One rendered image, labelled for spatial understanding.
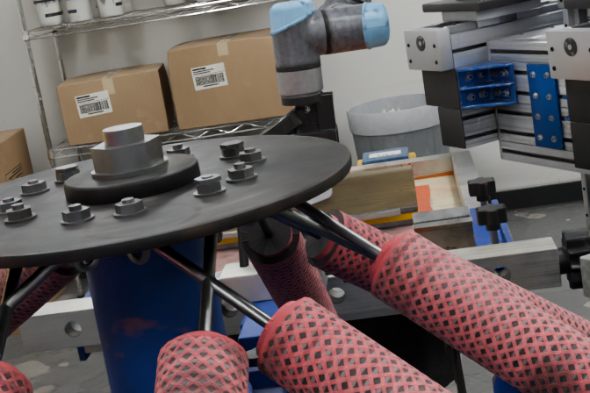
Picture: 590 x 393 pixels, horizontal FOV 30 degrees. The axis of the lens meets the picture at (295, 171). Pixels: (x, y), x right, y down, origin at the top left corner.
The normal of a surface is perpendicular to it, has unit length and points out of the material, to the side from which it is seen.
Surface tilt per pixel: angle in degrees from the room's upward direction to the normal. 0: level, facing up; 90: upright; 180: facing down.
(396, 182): 88
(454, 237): 90
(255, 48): 87
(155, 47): 90
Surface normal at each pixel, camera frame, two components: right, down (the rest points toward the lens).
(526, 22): 0.44, 0.11
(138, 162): 0.22, 0.17
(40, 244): -0.16, -0.97
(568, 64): -0.88, 0.23
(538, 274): -0.08, 0.22
